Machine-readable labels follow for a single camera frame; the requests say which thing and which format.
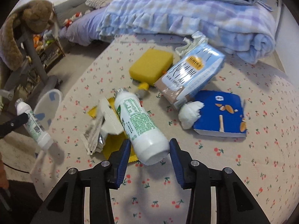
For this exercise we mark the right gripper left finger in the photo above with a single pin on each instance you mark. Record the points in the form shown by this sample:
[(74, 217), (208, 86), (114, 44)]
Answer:
[(65, 203)]

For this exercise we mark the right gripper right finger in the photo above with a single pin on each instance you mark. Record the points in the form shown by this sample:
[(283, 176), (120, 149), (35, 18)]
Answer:
[(234, 202)]

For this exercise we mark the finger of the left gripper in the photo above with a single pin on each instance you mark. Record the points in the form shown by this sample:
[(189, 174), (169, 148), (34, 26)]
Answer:
[(13, 124)]

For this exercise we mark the white green-label bottle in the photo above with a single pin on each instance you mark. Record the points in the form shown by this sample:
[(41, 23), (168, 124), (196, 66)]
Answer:
[(149, 143), (33, 125)]

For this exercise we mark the blue almond snack box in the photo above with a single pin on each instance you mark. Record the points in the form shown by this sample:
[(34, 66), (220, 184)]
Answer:
[(221, 116)]

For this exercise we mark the white plastic trash bin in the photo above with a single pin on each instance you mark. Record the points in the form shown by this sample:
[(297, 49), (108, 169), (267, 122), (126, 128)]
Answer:
[(47, 106)]

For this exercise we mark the grey rolling chair base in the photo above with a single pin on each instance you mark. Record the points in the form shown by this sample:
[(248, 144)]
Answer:
[(10, 80)]

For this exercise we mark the crumpled printed paper wrapper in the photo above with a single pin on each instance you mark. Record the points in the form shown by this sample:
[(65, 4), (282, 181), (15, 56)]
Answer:
[(92, 136)]

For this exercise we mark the yellow flat wrapper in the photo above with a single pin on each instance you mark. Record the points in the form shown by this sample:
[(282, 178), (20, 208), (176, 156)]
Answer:
[(112, 129)]

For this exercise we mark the toy shelf rack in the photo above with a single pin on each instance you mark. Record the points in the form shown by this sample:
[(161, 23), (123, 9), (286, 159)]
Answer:
[(48, 48)]

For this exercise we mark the cherry print table cloth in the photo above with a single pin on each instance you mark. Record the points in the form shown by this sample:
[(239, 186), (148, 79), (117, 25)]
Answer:
[(266, 160)]

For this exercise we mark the crumpled white tissue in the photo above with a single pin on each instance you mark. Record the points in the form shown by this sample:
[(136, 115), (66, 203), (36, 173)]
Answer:
[(189, 113)]

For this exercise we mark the brown plush blanket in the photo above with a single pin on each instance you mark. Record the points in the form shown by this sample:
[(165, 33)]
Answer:
[(35, 16)]

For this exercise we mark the red white plush toy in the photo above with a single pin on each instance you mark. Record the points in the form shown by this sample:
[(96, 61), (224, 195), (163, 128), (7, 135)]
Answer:
[(68, 22)]

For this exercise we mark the purple bed sheet mattress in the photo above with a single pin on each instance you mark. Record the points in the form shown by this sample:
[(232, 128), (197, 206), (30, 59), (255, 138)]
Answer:
[(83, 31)]

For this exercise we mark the blue paper snack bag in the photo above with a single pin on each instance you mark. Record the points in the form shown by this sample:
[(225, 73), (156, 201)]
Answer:
[(199, 63)]

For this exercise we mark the yellow sponge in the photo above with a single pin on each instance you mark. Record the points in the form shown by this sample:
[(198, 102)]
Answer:
[(151, 66)]

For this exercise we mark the blue checked ruffled blanket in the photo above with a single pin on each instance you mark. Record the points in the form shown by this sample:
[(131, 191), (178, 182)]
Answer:
[(247, 31)]

